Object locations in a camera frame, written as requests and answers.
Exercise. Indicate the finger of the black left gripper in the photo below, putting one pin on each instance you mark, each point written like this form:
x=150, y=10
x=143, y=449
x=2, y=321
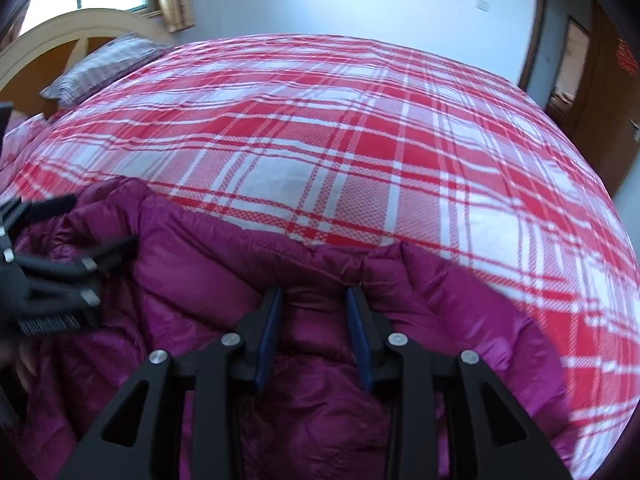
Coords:
x=18, y=214
x=100, y=259

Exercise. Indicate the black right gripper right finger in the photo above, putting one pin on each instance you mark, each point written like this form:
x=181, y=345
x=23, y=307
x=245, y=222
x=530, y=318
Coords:
x=489, y=434

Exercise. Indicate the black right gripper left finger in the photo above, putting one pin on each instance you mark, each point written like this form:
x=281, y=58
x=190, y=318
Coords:
x=139, y=433

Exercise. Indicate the magenta puffer jacket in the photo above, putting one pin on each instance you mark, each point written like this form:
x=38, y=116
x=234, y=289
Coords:
x=196, y=276

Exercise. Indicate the beige wooden headboard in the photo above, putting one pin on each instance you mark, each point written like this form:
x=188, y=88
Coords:
x=38, y=57

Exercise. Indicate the striped pillow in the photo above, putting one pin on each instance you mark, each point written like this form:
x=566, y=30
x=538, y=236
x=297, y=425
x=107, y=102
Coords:
x=116, y=59

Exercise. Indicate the red white plaid bedsheet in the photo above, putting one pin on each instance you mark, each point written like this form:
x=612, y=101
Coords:
x=341, y=140

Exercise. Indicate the brown wooden door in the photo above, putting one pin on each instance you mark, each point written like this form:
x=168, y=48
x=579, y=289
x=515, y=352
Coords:
x=608, y=98

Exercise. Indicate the red double happiness sticker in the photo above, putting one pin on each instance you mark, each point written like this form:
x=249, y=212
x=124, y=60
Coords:
x=625, y=58

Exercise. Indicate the dark wooden door frame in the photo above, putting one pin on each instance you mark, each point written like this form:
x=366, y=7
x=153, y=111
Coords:
x=561, y=50

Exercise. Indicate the silver door handle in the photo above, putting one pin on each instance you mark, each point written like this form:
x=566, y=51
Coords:
x=636, y=130

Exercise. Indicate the white wall switch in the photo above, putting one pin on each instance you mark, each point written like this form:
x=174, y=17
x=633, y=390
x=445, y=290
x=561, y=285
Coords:
x=482, y=5

